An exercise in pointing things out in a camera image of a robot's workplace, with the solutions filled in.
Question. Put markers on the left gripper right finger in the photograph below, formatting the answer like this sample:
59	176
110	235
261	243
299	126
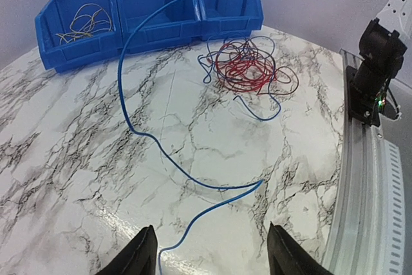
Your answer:
287	257

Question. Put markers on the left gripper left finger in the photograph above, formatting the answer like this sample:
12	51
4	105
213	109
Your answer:
137	257

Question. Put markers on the blue three-compartment plastic bin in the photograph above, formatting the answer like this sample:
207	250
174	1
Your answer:
75	33

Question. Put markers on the aluminium front rail frame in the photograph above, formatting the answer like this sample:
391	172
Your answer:
368	228

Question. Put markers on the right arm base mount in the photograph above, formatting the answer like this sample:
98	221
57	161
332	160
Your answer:
369	96

